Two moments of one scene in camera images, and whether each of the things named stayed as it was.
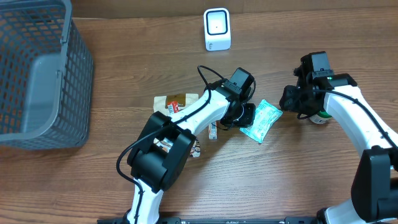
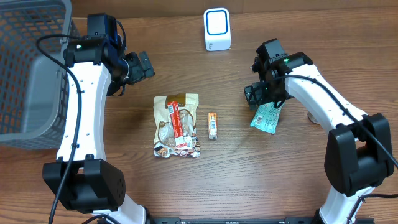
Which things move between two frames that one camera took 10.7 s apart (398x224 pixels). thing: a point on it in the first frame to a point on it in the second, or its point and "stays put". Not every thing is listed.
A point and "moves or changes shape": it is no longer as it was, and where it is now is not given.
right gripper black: (288, 99) to (251, 94)
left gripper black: (246, 115) to (145, 65)
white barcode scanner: (217, 23) stays put
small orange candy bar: (212, 132) stays put
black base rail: (213, 220) stays put
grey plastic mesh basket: (46, 76) stays put
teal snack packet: (267, 116) moves or changes shape
